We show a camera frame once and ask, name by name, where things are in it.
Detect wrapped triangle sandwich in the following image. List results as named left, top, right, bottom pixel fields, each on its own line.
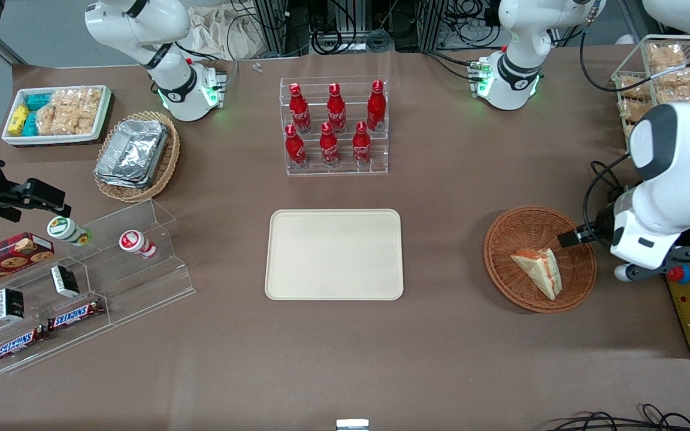
left=510, top=247, right=564, bottom=301

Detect brown wicker basket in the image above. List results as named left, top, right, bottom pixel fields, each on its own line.
left=483, top=205, right=598, bottom=314

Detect aluminium foil tray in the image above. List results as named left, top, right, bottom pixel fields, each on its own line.
left=95, top=119, right=170, bottom=190

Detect light wicker basket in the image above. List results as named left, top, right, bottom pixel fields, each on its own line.
left=93, top=110, right=181, bottom=204

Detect beige plastic tray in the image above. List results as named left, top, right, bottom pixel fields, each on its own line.
left=265, top=208, right=405, bottom=301

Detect green lid yogurt cup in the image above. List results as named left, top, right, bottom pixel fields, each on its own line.
left=46, top=215, right=93, bottom=248

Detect yellow snack box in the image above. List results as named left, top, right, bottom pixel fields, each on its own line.
left=8, top=104, right=31, bottom=136

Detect red tartan cookie box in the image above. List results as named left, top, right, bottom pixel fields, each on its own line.
left=0, top=232, right=56, bottom=295

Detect clear bag of rice crackers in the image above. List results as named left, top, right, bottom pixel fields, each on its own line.
left=35, top=105, right=98, bottom=136
left=50, top=87, right=104, bottom=114

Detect small black white box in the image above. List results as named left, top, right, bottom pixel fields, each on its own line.
left=50, top=265, right=81, bottom=299
left=0, top=287, right=26, bottom=323

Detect white plastic bin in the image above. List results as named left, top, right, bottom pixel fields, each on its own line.
left=1, top=84, right=113, bottom=146

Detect red lid yogurt cup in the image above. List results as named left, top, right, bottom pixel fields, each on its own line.
left=118, top=229, right=158, bottom=260

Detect clear bag of fried snacks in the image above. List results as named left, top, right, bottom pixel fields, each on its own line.
left=650, top=84, right=690, bottom=104
left=616, top=73, right=653, bottom=100
left=650, top=67, right=690, bottom=88
left=646, top=43, right=688, bottom=68
left=619, top=98, right=652, bottom=124

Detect Snickers chocolate bar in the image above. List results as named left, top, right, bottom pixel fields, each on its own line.
left=47, top=297, right=107, bottom=332
left=0, top=326, right=50, bottom=365

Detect clear acrylic stepped shelf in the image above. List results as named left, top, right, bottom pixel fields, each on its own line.
left=0, top=198, right=198, bottom=375

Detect clear acrylic bottle rack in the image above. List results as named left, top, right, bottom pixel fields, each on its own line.
left=279, top=75, right=389, bottom=177

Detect red cola bottle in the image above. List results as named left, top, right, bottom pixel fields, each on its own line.
left=366, top=80, right=388, bottom=133
left=352, top=121, right=373, bottom=167
left=285, top=124, right=308, bottom=169
left=289, top=83, right=312, bottom=134
left=326, top=83, right=348, bottom=134
left=319, top=122, right=341, bottom=168

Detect white crumpled cloth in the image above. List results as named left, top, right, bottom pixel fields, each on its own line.
left=186, top=5, right=265, bottom=62

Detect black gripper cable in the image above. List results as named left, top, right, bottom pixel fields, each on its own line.
left=582, top=152, right=633, bottom=239

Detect white wire rack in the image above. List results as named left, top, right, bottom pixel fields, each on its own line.
left=611, top=34, right=690, bottom=153

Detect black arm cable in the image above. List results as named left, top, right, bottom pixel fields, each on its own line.
left=578, top=11, right=690, bottom=94

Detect black floor cables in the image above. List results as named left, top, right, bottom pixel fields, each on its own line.
left=544, top=403, right=690, bottom=431

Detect aluminium frame post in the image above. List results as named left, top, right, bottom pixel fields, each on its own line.
left=254, top=0, right=311, bottom=56

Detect black cable bundle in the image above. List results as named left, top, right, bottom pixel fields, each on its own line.
left=308, top=0, right=397, bottom=56

